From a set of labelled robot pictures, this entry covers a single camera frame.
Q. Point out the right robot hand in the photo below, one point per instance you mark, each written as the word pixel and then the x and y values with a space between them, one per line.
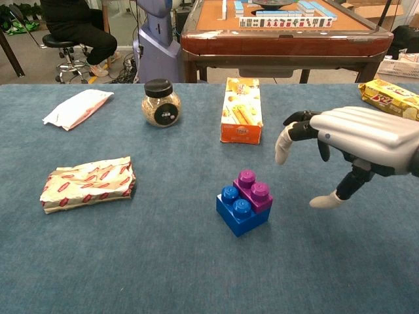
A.
pixel 366 134

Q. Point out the purple small object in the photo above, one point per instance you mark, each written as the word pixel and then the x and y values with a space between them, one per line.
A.
pixel 258 202

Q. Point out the blue and magenta toy block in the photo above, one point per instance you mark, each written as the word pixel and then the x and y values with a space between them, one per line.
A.
pixel 242 222

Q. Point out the yellow snack packet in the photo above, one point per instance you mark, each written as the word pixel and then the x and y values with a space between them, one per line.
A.
pixel 389 96

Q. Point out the white plastic basket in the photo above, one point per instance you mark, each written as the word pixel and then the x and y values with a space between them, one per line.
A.
pixel 399 70

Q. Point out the brown mahjong table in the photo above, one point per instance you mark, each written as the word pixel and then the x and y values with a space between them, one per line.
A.
pixel 278 42

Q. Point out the orange biscuit box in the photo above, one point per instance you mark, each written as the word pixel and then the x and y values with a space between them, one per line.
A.
pixel 240 111

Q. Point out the face-up mahjong tile row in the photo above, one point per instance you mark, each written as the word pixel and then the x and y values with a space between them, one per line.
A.
pixel 284 22

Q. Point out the blue-backed mahjong tile row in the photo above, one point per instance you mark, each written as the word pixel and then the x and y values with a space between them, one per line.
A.
pixel 278 13

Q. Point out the black dish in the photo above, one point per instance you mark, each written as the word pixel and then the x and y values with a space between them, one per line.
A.
pixel 273 3

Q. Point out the glass jar with black lid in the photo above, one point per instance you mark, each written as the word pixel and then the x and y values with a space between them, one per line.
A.
pixel 160 111

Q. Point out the crumpled red-patterned paper bag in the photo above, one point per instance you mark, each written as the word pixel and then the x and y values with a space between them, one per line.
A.
pixel 88 184

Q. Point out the white pink pouch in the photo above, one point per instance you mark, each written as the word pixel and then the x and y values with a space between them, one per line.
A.
pixel 75 109

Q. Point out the person in black clothes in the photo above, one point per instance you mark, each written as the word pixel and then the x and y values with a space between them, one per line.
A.
pixel 82 36

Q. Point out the black rolling stool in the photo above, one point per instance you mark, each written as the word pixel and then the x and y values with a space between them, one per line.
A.
pixel 65 70

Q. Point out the green bag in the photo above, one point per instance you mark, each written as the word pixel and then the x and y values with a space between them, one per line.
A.
pixel 19 29

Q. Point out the dark table leg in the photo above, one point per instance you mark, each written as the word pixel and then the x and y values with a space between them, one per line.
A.
pixel 11 55

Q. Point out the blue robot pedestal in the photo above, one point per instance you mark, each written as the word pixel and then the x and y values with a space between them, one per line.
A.
pixel 157 49

